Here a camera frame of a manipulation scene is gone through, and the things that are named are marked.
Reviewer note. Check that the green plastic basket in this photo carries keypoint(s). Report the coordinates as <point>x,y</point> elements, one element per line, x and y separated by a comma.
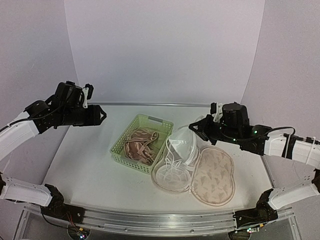
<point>163,127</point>

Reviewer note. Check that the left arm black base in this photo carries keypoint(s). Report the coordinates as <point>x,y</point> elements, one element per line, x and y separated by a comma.
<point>58,209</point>

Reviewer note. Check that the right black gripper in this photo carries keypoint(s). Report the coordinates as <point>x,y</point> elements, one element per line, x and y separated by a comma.
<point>199,125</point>

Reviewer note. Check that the aluminium front rail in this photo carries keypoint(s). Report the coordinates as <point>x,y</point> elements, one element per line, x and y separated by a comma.
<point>38,224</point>

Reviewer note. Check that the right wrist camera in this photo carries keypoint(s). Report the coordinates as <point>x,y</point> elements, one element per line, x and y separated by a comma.
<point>216,111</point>

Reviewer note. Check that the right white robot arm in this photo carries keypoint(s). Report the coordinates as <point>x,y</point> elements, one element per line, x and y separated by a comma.
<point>283,142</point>

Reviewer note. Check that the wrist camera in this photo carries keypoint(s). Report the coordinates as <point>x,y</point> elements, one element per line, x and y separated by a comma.
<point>216,111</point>
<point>88,92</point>

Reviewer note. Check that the pink bra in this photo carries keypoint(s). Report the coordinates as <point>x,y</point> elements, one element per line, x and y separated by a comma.
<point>138,146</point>

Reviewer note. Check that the white bra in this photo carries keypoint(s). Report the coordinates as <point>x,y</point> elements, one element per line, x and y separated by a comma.
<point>181,147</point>

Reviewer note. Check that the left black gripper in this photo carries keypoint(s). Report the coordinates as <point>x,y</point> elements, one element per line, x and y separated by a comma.
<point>94,117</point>

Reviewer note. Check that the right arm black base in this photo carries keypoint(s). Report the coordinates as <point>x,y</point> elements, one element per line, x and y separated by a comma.
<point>262,213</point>

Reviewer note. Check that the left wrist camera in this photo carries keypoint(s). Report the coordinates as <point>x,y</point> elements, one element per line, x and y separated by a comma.
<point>88,92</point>

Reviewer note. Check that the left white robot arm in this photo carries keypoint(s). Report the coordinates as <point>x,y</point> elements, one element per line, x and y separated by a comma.
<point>29,142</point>

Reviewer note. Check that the floral mesh laundry bag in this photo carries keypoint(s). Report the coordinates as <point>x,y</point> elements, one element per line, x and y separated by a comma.
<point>208,174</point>

